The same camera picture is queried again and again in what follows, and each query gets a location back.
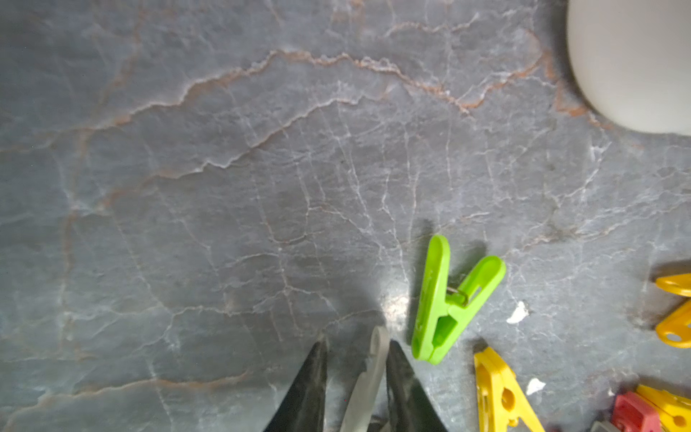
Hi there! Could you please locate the white storage box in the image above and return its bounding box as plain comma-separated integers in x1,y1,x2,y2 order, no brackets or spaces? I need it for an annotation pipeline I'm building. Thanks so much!
566,1,690,136

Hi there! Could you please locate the yellow clothespin left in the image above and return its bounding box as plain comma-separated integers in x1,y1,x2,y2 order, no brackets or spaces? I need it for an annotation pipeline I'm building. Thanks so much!
473,347,545,432

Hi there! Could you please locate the red clothespin pile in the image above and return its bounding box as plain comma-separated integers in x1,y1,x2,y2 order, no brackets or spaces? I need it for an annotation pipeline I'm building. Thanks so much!
611,392,661,432

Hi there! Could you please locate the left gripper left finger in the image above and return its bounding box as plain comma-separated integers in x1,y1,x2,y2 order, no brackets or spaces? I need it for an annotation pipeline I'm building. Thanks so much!
265,335,329,432

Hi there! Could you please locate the grey clothespin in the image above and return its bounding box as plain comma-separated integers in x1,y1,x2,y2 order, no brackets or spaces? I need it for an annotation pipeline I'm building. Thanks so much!
340,326,390,432

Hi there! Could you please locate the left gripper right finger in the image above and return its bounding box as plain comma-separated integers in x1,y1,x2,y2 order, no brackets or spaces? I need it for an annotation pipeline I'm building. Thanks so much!
386,340,447,432

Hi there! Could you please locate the yellow clothespin upper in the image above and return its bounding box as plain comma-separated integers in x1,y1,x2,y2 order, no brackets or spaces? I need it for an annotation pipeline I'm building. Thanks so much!
655,274,691,348

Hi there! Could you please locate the yellow clothespin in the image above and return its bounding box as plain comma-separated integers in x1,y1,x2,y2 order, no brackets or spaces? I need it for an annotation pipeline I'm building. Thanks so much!
473,347,545,432
636,384,690,432
655,274,691,348

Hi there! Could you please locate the green clothespin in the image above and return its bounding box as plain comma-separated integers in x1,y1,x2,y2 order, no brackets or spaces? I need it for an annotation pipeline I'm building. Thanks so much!
411,235,507,365

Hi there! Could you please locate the yellow clothespin centre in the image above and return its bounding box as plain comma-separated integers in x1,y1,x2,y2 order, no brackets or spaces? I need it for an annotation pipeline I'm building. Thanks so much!
636,384,690,432

